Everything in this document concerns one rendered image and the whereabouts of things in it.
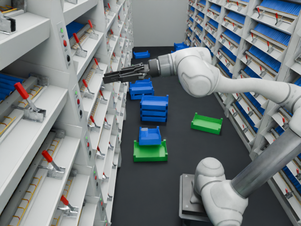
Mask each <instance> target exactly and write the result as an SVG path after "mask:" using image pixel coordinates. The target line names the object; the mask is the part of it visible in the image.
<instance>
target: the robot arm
mask: <svg viewBox="0 0 301 226"><path fill-rule="evenodd" d="M103 75H104V77H102V79H103V82H104V84H107V83H113V82H118V81H120V82H121V83H125V82H131V81H137V80H144V77H145V76H148V75H150V76H151V78H156V77H160V75H161V77H162V78H164V77H169V76H173V75H178V78H179V81H180V83H181V85H182V87H183V89H184V90H185V91H186V92H187V93H188V94H190V95H191V96H194V97H204V96H206V95H210V94H211V93H213V92H221V93H228V94H234V93H243V92H255V93H258V94H260V95H262V96H264V97H266V98H267V99H269V100H271V101H272V102H274V103H276V104H279V105H280V106H283V107H284V108H285V109H286V110H287V111H289V112H290V113H291V114H292V115H293V116H292V119H291V121H290V122H289V125H288V126H289V128H288V129H287V130H286V131H285V132H284V133H282V134H281V135H280V136H279V137H278V138H277V139H276V140H275V141H274V142H273V143H272V144H270V145H269V146H268V147H267V148H266V149H265V150H264V151H263V152H262V153H261V154H260V155H259V156H257V157H256V158H255V159H254V160H253V161H252V162H251V163H250V164H249V165H248V166H247V167H245V168H244V169H243V170H242V171H241V172H240V173H239V174H238V175H237V176H236V177H235V178H234V179H233V180H226V178H225V174H224V168H223V166H222V164H221V163H220V162H219V161H218V160H217V159H215V158H212V157H208V158H205V159H202V160H201V161H200V162H199V164H198V165H197V168H196V171H195V177H194V180H192V195H191V199H190V203H191V204H200V205H204V208H205V211H206V213H207V215H208V217H209V219H210V221H211V222H212V224H213V225H214V226H241V223H242V220H243V217H242V215H243V213H244V211H245V209H246V207H247V206H248V197H249V196H250V195H251V194H252V193H254V192H255V191H256V190H257V189H258V188H259V187H261V186H262V185H263V184H264V183H265V182H267V181H268V180H269V179H270V178H271V177H273V176H274V175H275V174H276V173H277V172H279V171H280V170H281V169H282V168H283V167H285V166H286V165H287V164H288V163H289V162H290V161H292V160H293V159H294V158H295V157H296V156H298V155H299V154H300V153H301V87H300V86H298V85H294V84H290V83H284V82H277V81H270V80H265V79H259V78H241V79H229V78H226V77H224V76H222V75H221V74H220V70H219V69H218V68H216V67H215V66H213V65H211V54H210V51H209V50H208V49H207V48H204V47H192V48H185V49H182V50H178V51H176V52H174V53H171V54H167V55H163V56H158V60H156V59H152V60H149V61H148V65H143V63H139V64H137V65H132V66H128V67H124V68H121V70H119V71H114V72H110V73H105V74H103Z"/></svg>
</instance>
